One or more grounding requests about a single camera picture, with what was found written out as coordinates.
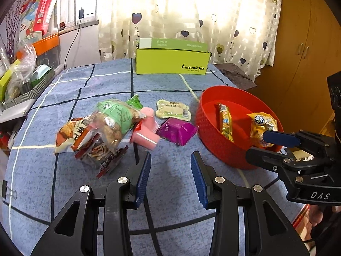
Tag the yellow sausage stick packet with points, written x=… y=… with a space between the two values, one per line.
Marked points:
x=226 y=122

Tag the pale yellow snack packet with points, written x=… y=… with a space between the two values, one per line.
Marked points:
x=171 y=109

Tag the heart print curtain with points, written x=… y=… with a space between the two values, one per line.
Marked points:
x=186 y=13

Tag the red plastic bowl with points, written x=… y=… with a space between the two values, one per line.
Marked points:
x=210 y=128

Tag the black binder clip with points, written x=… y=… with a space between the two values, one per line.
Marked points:
x=5 y=189

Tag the brown cloth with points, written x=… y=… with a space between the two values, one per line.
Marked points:
x=234 y=74

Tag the teal packet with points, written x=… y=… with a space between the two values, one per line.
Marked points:
x=40 y=72

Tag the red colourful package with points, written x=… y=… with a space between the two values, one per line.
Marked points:
x=40 y=13

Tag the light green small box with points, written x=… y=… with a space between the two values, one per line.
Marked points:
x=6 y=78

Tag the white side table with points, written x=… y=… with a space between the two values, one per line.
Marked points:
x=13 y=110

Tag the purple snack packet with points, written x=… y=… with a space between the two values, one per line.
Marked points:
x=177 y=130

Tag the red-edged clear cookie packet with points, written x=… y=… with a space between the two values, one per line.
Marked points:
x=104 y=160

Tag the clear bag with green label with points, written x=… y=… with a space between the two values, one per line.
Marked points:
x=117 y=114

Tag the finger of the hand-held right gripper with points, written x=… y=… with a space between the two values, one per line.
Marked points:
x=266 y=157
x=279 y=138

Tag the person's right hand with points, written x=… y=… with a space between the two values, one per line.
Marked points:
x=318 y=216

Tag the pink jelly cup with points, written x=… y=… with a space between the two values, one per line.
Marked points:
x=143 y=140
x=149 y=117

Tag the window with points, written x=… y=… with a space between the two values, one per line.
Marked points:
x=80 y=0

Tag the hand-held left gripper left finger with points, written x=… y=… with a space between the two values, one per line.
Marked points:
x=142 y=181

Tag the wooden wardrobe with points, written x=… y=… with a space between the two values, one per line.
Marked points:
x=306 y=45

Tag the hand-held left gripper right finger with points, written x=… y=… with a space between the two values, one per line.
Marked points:
x=198 y=181

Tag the green cardboard box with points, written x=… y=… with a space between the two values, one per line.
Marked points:
x=170 y=62

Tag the clear plastic bag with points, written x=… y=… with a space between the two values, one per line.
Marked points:
x=25 y=58

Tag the grey patterned basket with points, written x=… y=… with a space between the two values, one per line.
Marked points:
x=40 y=85

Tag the black charger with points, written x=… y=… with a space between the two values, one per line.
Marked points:
x=81 y=13

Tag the orange and white snack packet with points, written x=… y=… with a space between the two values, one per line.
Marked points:
x=77 y=133

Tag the small green snack packet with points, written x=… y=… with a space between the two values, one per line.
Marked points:
x=134 y=102

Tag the orange lidded storage bin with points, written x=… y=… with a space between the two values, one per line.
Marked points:
x=45 y=44

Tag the purple flower branches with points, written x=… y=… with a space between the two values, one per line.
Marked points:
x=9 y=32

